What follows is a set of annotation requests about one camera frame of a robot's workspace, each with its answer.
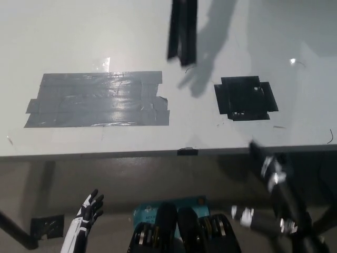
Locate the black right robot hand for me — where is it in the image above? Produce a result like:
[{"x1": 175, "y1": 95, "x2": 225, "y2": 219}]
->
[{"x1": 249, "y1": 140, "x2": 289, "y2": 193}]

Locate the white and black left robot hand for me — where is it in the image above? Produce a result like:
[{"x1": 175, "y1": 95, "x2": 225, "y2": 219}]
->
[{"x1": 75, "y1": 188, "x2": 105, "y2": 229}]

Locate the black stapler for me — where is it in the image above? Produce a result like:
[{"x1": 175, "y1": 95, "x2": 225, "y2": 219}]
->
[{"x1": 166, "y1": 0, "x2": 199, "y2": 67}]

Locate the black table foot plate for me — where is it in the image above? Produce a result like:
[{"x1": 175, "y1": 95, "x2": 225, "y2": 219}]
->
[{"x1": 30, "y1": 214, "x2": 65, "y2": 239}]

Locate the blue box on floor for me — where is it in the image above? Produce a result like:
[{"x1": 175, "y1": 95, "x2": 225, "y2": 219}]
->
[{"x1": 132, "y1": 194, "x2": 212, "y2": 239}]

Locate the black table leg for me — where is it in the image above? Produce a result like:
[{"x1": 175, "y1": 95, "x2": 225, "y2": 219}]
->
[{"x1": 0, "y1": 204, "x2": 39, "y2": 250}]

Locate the black tape patch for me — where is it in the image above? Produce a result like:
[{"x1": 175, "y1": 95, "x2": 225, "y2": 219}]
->
[{"x1": 213, "y1": 75, "x2": 279, "y2": 122}]

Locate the grey duct tape patch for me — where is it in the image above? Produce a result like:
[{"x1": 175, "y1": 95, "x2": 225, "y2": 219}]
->
[{"x1": 23, "y1": 70, "x2": 171, "y2": 129}]

